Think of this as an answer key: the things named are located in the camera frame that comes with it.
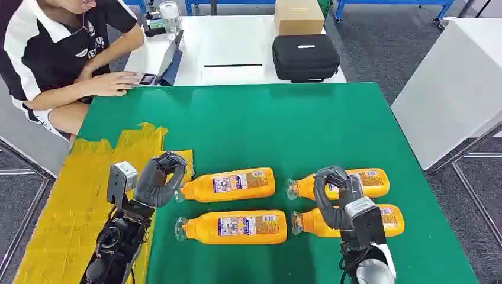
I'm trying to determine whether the black zip case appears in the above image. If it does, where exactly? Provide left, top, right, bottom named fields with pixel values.
left=272, top=34, right=340, bottom=83

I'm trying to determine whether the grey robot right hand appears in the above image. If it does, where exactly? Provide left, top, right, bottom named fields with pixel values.
left=312, top=166, right=365, bottom=231

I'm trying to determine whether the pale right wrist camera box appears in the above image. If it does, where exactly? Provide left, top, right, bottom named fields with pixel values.
left=344, top=196, right=388, bottom=249

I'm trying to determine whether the white desk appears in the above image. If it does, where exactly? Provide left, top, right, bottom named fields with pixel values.
left=124, top=15, right=347, bottom=87

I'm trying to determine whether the cardboard box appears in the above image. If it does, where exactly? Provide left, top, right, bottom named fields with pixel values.
left=273, top=0, right=326, bottom=37

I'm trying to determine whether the short blue metal rack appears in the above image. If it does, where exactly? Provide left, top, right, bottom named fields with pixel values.
left=184, top=0, right=276, bottom=15

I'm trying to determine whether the long blue metal rack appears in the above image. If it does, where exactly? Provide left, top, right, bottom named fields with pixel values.
left=333, top=0, right=456, bottom=22

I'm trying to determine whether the small black object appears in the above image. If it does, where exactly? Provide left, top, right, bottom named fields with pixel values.
left=144, top=26, right=168, bottom=38

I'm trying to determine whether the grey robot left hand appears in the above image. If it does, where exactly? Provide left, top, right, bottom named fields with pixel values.
left=133, top=151, right=188, bottom=209

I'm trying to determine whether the person's right hand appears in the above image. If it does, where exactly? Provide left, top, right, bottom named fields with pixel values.
left=89, top=71, right=143, bottom=98

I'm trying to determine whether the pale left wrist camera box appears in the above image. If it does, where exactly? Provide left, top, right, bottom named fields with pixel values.
left=107, top=161, right=139, bottom=207

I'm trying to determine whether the orange drink bottle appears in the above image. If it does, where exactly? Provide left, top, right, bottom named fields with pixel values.
left=175, top=209, right=288, bottom=246
left=285, top=168, right=391, bottom=201
left=291, top=204, right=405, bottom=238
left=174, top=167, right=276, bottom=204

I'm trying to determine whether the person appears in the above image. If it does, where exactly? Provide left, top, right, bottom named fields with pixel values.
left=0, top=0, right=146, bottom=142

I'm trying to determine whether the thin black strip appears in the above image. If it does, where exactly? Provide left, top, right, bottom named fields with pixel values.
left=204, top=63, right=263, bottom=69

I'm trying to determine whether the white side table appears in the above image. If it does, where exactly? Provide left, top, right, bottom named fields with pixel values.
left=390, top=17, right=502, bottom=170

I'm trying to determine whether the green table mat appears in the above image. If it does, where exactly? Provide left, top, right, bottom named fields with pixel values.
left=76, top=82, right=480, bottom=284

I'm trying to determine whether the clear plastic jar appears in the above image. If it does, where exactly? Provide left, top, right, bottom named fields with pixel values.
left=159, top=1, right=183, bottom=36

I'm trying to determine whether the dark laptop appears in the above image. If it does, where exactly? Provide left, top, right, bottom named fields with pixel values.
left=155, top=30, right=184, bottom=87

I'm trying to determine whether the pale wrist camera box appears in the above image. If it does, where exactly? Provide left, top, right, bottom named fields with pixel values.
left=344, top=196, right=388, bottom=249
left=107, top=161, right=139, bottom=207

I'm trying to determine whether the yellow sheet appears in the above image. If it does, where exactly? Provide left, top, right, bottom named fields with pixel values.
left=12, top=121, right=195, bottom=284

